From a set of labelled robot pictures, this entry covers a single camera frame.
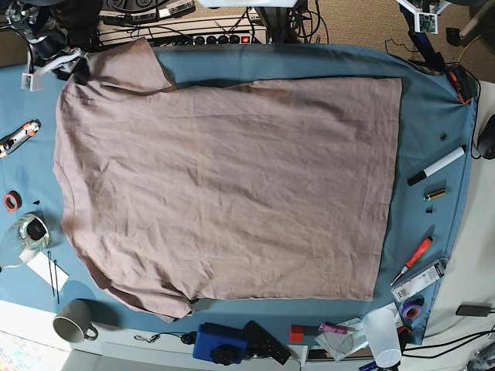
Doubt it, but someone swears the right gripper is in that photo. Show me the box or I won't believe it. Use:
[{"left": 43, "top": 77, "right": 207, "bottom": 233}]
[{"left": 32, "top": 32, "right": 90, "bottom": 83}]

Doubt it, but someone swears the pinkish-brown T-shirt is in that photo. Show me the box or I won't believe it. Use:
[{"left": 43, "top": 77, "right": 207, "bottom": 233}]
[{"left": 53, "top": 40, "right": 402, "bottom": 321}]

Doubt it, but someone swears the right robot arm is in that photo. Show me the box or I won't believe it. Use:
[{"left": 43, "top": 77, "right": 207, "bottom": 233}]
[{"left": 1, "top": 1, "right": 103, "bottom": 91}]

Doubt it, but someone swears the orange white utility knife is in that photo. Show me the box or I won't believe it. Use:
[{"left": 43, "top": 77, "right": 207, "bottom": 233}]
[{"left": 1, "top": 119, "right": 42, "bottom": 158}]

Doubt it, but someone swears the red tape roll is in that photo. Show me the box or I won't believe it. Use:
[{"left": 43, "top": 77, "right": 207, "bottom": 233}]
[{"left": 3, "top": 190, "right": 22, "bottom": 213}]

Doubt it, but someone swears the white power strip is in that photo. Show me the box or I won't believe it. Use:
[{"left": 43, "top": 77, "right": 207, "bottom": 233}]
[{"left": 98, "top": 13, "right": 268, "bottom": 47}]

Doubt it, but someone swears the clear tape roll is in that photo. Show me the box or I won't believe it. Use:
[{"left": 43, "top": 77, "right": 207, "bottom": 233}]
[{"left": 1, "top": 213, "right": 50, "bottom": 271}]

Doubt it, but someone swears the blue table cloth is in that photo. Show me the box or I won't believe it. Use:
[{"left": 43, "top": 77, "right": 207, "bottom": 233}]
[{"left": 1, "top": 44, "right": 476, "bottom": 342}]

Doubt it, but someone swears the white paper card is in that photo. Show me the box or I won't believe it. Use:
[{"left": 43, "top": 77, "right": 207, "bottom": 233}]
[{"left": 26, "top": 253, "right": 69, "bottom": 290}]

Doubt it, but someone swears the grey ceramic mug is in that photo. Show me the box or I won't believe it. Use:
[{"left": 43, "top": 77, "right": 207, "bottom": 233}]
[{"left": 53, "top": 299, "right": 98, "bottom": 344}]

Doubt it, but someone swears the blue box device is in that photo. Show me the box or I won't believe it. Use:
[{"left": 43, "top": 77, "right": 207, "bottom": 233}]
[{"left": 193, "top": 323, "right": 248, "bottom": 366}]

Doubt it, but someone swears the black remote control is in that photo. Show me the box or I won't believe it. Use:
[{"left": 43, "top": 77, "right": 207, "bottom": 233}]
[{"left": 242, "top": 321, "right": 292, "bottom": 366}]

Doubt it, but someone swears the red black block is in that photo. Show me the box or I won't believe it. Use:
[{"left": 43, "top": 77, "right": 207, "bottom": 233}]
[{"left": 289, "top": 325, "right": 320, "bottom": 343}]

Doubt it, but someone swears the purple marker pen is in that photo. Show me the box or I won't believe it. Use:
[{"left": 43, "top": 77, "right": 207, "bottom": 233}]
[{"left": 319, "top": 322, "right": 353, "bottom": 335}]

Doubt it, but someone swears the orange screwdriver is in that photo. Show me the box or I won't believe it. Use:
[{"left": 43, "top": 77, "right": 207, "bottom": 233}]
[{"left": 390, "top": 237, "right": 433, "bottom": 287}]

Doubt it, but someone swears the orange black clamp tool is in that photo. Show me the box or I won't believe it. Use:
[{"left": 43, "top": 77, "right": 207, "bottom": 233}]
[{"left": 448, "top": 63, "right": 473, "bottom": 104}]

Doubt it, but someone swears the white black marker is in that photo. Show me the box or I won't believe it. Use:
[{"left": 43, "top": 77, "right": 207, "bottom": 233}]
[{"left": 407, "top": 145, "right": 466, "bottom": 186}]

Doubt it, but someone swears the white plastic cup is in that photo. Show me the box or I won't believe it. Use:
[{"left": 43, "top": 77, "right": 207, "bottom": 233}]
[{"left": 362, "top": 308, "right": 401, "bottom": 369}]

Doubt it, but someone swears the clear plastic package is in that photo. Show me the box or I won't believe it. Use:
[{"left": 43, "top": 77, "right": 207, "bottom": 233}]
[{"left": 391, "top": 258, "right": 448, "bottom": 303}]

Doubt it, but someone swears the purple tape roll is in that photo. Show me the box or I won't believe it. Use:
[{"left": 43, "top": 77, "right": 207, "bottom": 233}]
[{"left": 401, "top": 301, "right": 422, "bottom": 320}]

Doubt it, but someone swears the black computer mouse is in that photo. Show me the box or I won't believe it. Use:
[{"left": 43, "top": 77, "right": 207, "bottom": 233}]
[{"left": 477, "top": 114, "right": 495, "bottom": 160}]

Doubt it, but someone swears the black power adapter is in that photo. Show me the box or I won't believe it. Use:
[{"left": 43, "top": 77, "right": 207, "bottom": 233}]
[{"left": 456, "top": 305, "right": 494, "bottom": 317}]

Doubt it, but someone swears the black cable tie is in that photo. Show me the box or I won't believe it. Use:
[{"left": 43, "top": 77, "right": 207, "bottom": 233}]
[{"left": 47, "top": 251, "right": 60, "bottom": 304}]

